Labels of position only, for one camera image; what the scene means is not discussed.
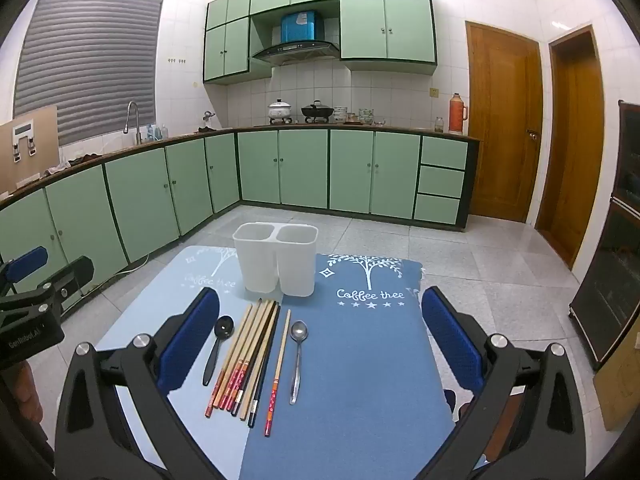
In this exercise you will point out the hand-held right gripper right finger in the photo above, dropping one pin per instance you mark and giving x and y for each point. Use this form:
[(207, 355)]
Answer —
[(450, 340)]

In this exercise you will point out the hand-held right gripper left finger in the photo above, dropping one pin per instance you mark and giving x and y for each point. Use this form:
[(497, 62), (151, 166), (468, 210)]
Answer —
[(190, 340)]

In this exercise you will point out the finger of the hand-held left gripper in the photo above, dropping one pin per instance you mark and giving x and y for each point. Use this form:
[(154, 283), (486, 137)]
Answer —
[(75, 275), (30, 262)]

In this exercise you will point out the black spoon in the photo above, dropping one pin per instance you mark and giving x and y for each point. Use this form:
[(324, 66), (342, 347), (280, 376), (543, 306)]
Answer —
[(223, 326)]

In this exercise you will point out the wooden chopstick with red end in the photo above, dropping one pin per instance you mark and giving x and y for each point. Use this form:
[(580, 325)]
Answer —
[(243, 353), (249, 355), (253, 358), (278, 372), (237, 353), (229, 360)]

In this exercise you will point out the plain wooden chopstick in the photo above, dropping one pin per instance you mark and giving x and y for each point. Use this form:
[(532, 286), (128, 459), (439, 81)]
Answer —
[(258, 360)]

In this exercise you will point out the black chopstick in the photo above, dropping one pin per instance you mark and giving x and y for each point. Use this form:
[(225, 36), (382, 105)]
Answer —
[(265, 365)]

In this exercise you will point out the silver metal spoon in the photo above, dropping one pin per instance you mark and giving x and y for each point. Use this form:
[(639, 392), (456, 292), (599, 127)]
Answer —
[(299, 331)]

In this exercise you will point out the white two-compartment utensil holder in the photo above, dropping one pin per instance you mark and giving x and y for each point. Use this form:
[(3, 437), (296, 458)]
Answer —
[(295, 265)]

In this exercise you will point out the person's left hand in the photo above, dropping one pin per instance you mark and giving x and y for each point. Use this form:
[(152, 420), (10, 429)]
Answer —
[(32, 395)]

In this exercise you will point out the dark blue printed mat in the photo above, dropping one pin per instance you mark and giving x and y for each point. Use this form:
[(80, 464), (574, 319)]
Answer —
[(360, 385)]

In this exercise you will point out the cardboard sheet with white label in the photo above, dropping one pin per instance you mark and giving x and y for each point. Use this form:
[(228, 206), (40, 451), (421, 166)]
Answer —
[(42, 160)]

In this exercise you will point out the dark cloth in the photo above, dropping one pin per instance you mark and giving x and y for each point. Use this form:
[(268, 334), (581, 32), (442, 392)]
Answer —
[(75, 162)]

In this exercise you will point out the green cabinet drawer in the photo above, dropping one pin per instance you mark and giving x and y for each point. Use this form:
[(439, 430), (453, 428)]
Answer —
[(444, 151), (437, 208), (441, 181)]

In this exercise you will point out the bottles beside sink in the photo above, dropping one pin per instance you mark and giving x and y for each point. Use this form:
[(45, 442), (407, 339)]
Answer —
[(154, 132)]

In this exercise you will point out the metal kitchen faucet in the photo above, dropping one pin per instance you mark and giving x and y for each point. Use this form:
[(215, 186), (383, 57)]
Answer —
[(135, 120)]

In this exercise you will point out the cardboard box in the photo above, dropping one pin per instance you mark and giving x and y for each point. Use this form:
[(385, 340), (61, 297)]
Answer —
[(622, 385)]

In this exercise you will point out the grey window blind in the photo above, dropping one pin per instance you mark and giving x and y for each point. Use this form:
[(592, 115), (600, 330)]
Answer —
[(90, 65)]

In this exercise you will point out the green base cabinets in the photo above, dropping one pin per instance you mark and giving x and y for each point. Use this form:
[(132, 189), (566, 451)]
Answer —
[(300, 165)]

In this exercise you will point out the glass jar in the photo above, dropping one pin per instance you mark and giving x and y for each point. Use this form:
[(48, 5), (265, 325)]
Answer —
[(439, 125)]

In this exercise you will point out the red thermos flask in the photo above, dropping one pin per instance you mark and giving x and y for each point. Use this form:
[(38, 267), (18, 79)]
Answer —
[(456, 115)]

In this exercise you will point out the patterned bowl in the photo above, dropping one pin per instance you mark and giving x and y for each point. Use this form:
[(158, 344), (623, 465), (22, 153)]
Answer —
[(366, 116)]

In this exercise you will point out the white lidded pot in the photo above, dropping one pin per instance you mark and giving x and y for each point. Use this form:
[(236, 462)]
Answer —
[(280, 110)]

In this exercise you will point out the black wok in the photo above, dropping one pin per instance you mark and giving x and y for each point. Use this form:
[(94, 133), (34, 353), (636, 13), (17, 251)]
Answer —
[(316, 110)]

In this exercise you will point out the black range hood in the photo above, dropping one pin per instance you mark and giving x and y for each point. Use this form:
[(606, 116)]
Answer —
[(295, 51)]

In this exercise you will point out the blue box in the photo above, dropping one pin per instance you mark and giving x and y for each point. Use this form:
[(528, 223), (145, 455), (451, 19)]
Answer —
[(300, 26)]

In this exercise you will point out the wooden door in frame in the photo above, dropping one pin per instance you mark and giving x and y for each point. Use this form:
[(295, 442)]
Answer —
[(575, 160)]

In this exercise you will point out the green wall cabinets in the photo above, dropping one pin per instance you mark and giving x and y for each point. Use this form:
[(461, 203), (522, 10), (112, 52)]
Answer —
[(385, 25)]

